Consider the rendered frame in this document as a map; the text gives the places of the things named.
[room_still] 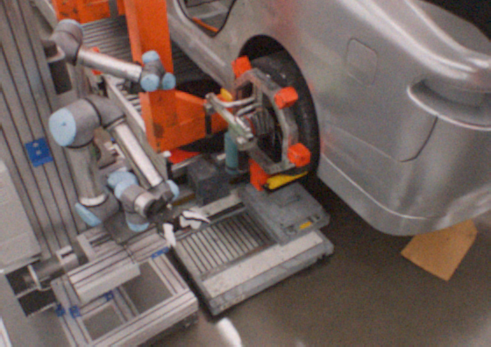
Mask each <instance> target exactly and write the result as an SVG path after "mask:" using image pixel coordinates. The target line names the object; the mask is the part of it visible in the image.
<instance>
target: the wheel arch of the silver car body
mask: <svg viewBox="0 0 491 347"><path fill-rule="evenodd" d="M286 49H287V48H286V47H285V46H284V45H283V44H282V43H281V42H280V41H279V40H277V39H276V38H274V37H272V36H270V35H268V34H267V33H263V32H256V33H254V34H252V35H250V36H249V37H247V38H246V39H245V40H244V41H243V42H242V44H241V45H240V47H239V49H238V55H237V58H236V59H238V58H240V57H243V56H247V58H248V60H249V62H251V61H252V60H254V59H257V58H259V57H262V56H265V55H270V54H273V53H278V52H281V51H284V50H286ZM287 51H288V52H289V50H288V49H287ZM290 55H292V54H291V53H290ZM292 56H293V55H292ZM293 58H294V59H295V57H294V56H293ZM295 61H296V60H295ZM296 63H297V61H296ZM297 64H298V63H297ZM298 66H299V64H298ZM320 160H321V134H320ZM320 160H319V166H318V169H317V173H318V170H319V167H320Z"/></svg>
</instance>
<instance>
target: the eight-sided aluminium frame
mask: <svg viewBox="0 0 491 347"><path fill-rule="evenodd" d="M249 82H252V83H253V84H254V85H256V86H257V87H258V88H260V89H262V90H263V92H264V93H266V94H267V95H268V96H269V99H270V101H271V103H272V105H273V107H274V111H275V114H276V115H277V117H278V119H279V122H280V124H281V128H282V129H283V133H284V139H283V153H282V162H279V163H276V164H275V163H274V162H273V161H272V160H271V159H270V158H269V157H268V156H267V155H266V154H265V153H264V152H263V151H262V150H261V149H260V148H259V147H258V146H257V145H255V146H252V147H250V148H247V149H245V150H246V152H247V154H248V155H249V156H251V157H252V158H253V159H254V161H255V162H256V163H257V164H258V165H259V166H260V167H261V168H262V169H263V170H264V171H265V173H267V174H274V173H278V172H280V171H284V170H286V169H289V168H291V167H293V166H295V165H294V164H293V163H292V162H291V161H290V160H289V159H287V155H288V147H290V146H292V145H297V144H298V136H299V130H298V127H297V125H296V123H295V120H294V118H293V115H292V114H291V111H290V109H289V107H287V108H285V109H283V110H279V109H278V107H277V105H276V103H275V101H274V99H273V98H274V96H275V95H276V94H277V93H278V92H279V90H281V89H282V88H281V87H280V85H277V84H275V83H274V82H273V81H271V80H270V79H269V77H268V76H266V75H265V74H264V73H262V72H261V71H260V70H258V69H257V68H255V69H252V70H246V71H245V72H244V73H243V74H242V75H241V76H240V77H239V78H238V79H237V80H236V81H234V82H233V83H232V84H231V101H232V102H236V101H238V100H245V85H247V84H248V83H249ZM244 107H245V105H244V104H243V105H239V106H238V107H232V113H231V114H232V115H233V116H234V117H235V115H236V114H237V113H238V111H239V110H242V109H243V108H244ZM283 112H284V113H283ZM285 118H286V119H285ZM286 120H287V121H286ZM256 153H257V154H258V155H259V156H258V155H257V154H256Z"/></svg>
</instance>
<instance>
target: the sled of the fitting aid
mask: <svg viewBox="0 0 491 347"><path fill-rule="evenodd" d="M238 198H239V200H240V201H242V202H243V203H244V204H245V205H246V206H247V208H249V209H250V211H251V212H252V213H253V214H254V217H255V218H256V219H257V220H259V221H260V223H261V224H262V225H263V226H264V227H265V229H266V230H267V231H268V232H269V235H271V236H272V237H273V238H274V240H275V241H276V242H277V243H278V244H279V245H280V247H283V246H284V245H286V244H289V243H291V242H293V241H295V240H296V239H298V238H299V237H302V236H304V235H308V234H310V233H311V232H313V231H314V230H317V229H319V228H321V227H323V226H325V225H326V224H328V223H329V217H330V216H329V214H328V213H327V212H326V211H325V210H324V209H323V208H321V210H320V211H318V212H317V213H315V214H314V215H312V216H309V217H307V218H305V219H303V220H300V221H298V222H296V223H293V224H291V225H289V226H288V227H286V228H284V229H283V230H281V229H280V227H279V226H278V225H277V224H276V223H275V222H274V221H273V220H272V219H271V218H270V217H269V215H268V214H267V212H266V211H265V210H264V209H263V208H262V207H261V206H260V205H259V204H258V203H257V202H256V201H255V200H254V198H253V197H252V196H251V195H250V194H249V193H248V192H247V190H246V186H244V187H242V188H239V189H238Z"/></svg>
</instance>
